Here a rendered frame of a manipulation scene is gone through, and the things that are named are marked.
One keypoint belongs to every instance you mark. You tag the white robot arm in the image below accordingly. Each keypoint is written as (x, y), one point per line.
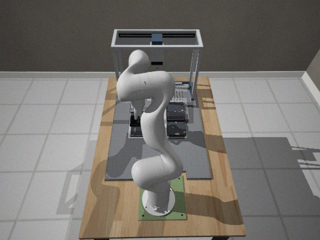
(153, 174)

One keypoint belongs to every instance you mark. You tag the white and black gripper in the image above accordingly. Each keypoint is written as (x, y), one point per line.
(137, 115)

